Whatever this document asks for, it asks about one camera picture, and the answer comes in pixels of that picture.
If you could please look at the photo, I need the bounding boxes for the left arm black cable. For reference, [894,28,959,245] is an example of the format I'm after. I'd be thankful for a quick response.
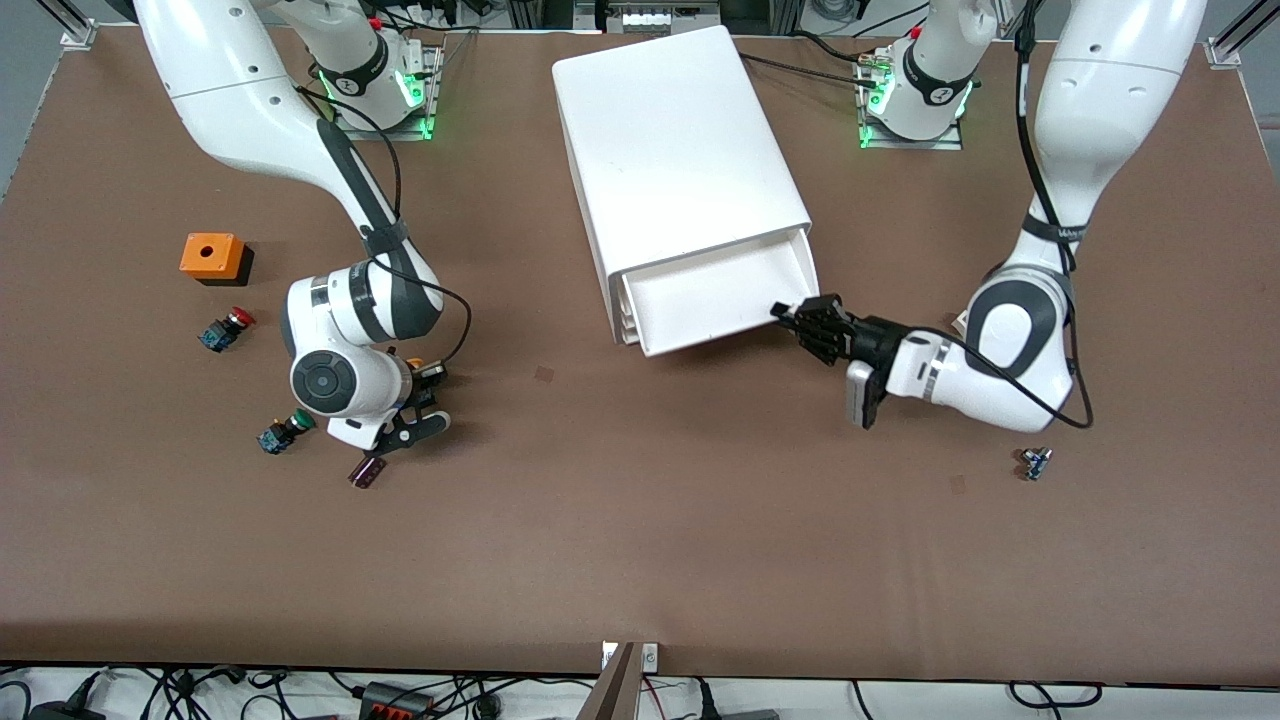
[900,10,1096,433]

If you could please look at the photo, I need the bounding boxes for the red push button switch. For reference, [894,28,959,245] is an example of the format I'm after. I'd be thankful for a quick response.
[198,307,256,353]

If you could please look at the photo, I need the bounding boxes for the black looped floor cable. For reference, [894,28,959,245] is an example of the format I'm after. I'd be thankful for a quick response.
[1008,681,1103,711]

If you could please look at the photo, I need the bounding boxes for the white drawer cabinet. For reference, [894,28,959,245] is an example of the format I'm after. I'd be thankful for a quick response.
[552,25,813,346]

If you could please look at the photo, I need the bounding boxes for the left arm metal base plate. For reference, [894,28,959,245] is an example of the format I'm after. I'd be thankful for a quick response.
[858,50,966,151]

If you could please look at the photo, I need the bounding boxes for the white plastic drawer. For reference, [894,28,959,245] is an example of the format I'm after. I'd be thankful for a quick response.
[620,232,823,358]

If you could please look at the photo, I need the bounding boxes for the black power strip red switches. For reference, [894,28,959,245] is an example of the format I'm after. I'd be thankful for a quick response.
[358,682,438,720]

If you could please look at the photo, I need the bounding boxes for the white electrical device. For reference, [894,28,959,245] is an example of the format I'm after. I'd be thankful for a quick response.
[598,0,701,36]

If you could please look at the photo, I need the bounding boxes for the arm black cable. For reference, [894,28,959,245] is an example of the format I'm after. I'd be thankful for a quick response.
[900,10,1096,433]
[295,85,473,371]

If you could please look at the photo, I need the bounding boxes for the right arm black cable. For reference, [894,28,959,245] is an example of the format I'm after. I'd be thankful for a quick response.
[295,85,473,371]

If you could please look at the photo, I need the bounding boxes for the aluminium frame profile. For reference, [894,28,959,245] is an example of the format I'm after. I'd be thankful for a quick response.
[1205,0,1280,68]
[38,0,98,49]

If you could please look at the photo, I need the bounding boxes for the orange button enclosure box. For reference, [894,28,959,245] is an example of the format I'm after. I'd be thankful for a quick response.
[180,233,254,287]

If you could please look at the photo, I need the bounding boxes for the black table cable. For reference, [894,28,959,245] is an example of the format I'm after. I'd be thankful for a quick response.
[740,52,873,93]

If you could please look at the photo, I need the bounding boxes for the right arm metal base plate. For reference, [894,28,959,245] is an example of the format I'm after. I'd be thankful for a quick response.
[330,40,443,141]

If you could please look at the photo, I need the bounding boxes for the left arm black velcro strap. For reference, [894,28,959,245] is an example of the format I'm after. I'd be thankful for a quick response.
[1020,218,1091,249]

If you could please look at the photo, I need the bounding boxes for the green push button switch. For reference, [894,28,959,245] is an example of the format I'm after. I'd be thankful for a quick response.
[258,410,317,456]

